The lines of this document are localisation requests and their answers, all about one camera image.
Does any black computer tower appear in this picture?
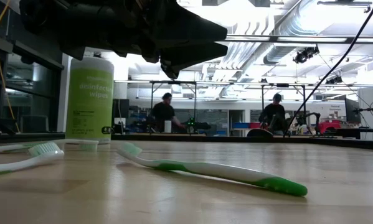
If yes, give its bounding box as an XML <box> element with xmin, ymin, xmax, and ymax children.
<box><xmin>113</xmin><ymin>98</ymin><xmax>130</xmax><ymax>134</ymax></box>

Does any silver ventilation duct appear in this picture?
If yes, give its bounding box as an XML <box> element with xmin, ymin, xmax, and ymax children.
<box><xmin>262</xmin><ymin>0</ymin><xmax>336</xmax><ymax>66</ymax></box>

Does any green white toothbrush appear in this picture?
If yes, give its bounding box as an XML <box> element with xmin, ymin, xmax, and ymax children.
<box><xmin>116</xmin><ymin>142</ymin><xmax>309</xmax><ymax>197</ymax></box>
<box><xmin>0</xmin><ymin>139</ymin><xmax>100</xmax><ymax>154</ymax></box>
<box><xmin>0</xmin><ymin>141</ymin><xmax>65</xmax><ymax>175</ymax></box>

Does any black computer monitor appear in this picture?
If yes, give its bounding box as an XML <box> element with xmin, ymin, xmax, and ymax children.
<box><xmin>344</xmin><ymin>98</ymin><xmax>362</xmax><ymax>125</ymax></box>

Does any black background rig frame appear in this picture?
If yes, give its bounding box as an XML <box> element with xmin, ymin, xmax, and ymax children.
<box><xmin>148</xmin><ymin>80</ymin><xmax>308</xmax><ymax>135</ymax></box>

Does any black aluminium table frame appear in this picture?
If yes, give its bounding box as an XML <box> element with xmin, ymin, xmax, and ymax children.
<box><xmin>0</xmin><ymin>132</ymin><xmax>373</xmax><ymax>152</ymax></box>

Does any red machine part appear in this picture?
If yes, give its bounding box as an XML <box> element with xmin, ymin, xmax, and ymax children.
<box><xmin>317</xmin><ymin>119</ymin><xmax>343</xmax><ymax>135</ymax></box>

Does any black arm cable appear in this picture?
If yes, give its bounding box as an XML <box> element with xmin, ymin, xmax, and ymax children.
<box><xmin>282</xmin><ymin>0</ymin><xmax>373</xmax><ymax>138</ymax></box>

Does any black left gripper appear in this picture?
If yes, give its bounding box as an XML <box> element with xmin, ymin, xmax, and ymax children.
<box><xmin>80</xmin><ymin>0</ymin><xmax>229</xmax><ymax>80</ymax></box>

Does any person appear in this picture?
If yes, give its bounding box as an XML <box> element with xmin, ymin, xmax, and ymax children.
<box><xmin>150</xmin><ymin>92</ymin><xmax>187</xmax><ymax>133</ymax></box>
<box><xmin>258</xmin><ymin>92</ymin><xmax>288</xmax><ymax>135</ymax></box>

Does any green disinfecting wipes canister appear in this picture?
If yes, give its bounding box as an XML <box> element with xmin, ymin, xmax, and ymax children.
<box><xmin>64</xmin><ymin>57</ymin><xmax>115</xmax><ymax>144</ymax></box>

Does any black bar with light strips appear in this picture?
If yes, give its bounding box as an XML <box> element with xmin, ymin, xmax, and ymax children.
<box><xmin>215</xmin><ymin>34</ymin><xmax>373</xmax><ymax>44</ymax></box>

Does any black ceiling spotlight cluster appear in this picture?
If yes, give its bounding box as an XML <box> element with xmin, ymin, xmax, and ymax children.
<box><xmin>292</xmin><ymin>45</ymin><xmax>320</xmax><ymax>65</ymax></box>

